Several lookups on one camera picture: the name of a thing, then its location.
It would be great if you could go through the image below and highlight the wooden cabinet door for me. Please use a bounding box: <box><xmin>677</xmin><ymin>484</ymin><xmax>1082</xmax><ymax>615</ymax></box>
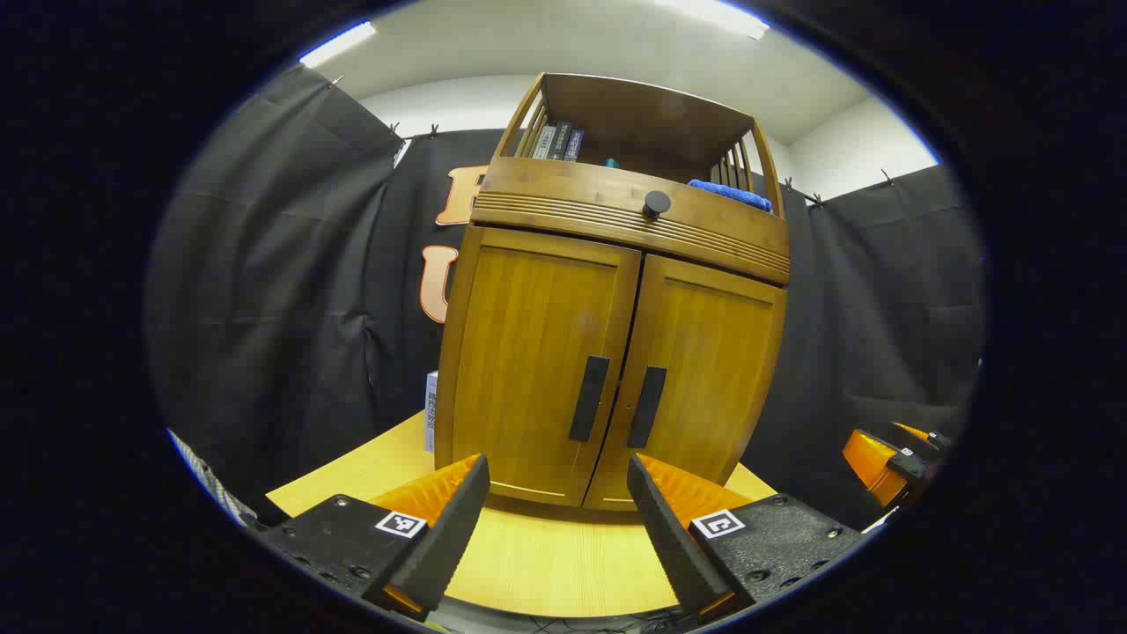
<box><xmin>449</xmin><ymin>227</ymin><xmax>642</xmax><ymax>507</ymax></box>
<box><xmin>583</xmin><ymin>254</ymin><xmax>787</xmax><ymax>512</ymax></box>

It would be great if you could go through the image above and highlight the black backdrop cloth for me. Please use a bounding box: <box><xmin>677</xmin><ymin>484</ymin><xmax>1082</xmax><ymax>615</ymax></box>
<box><xmin>145</xmin><ymin>63</ymin><xmax>985</xmax><ymax>529</ymax></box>

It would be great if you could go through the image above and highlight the striped cloth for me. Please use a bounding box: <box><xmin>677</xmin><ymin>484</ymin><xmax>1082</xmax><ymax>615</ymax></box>
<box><xmin>167</xmin><ymin>430</ymin><xmax>256</xmax><ymax>527</ymax></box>

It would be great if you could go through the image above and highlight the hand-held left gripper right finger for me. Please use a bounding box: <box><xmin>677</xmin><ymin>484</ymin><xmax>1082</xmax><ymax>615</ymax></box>
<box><xmin>627</xmin><ymin>453</ymin><xmax>868</xmax><ymax>617</ymax></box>

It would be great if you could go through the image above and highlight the wooden cabinet drawer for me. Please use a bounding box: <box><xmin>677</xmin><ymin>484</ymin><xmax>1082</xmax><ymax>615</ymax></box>
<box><xmin>471</xmin><ymin>157</ymin><xmax>792</xmax><ymax>284</ymax></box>

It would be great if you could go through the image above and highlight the wooden double-door shoe cabinet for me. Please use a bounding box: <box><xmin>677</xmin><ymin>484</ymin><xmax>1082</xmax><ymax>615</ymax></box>
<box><xmin>436</xmin><ymin>72</ymin><xmax>792</xmax><ymax>512</ymax></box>

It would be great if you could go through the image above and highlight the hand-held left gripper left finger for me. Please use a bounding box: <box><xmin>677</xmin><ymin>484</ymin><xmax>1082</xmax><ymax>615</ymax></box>
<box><xmin>264</xmin><ymin>453</ymin><xmax>490</xmax><ymax>622</ymax></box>

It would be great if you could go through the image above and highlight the blue towel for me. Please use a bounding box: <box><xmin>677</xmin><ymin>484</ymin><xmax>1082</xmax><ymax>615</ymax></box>
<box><xmin>687</xmin><ymin>179</ymin><xmax>774</xmax><ymax>212</ymax></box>

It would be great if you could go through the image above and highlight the ceiling light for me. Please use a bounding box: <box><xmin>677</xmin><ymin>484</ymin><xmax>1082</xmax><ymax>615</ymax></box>
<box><xmin>656</xmin><ymin>0</ymin><xmax>771</xmax><ymax>41</ymax></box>
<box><xmin>299</xmin><ymin>21</ymin><xmax>377</xmax><ymax>69</ymax></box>

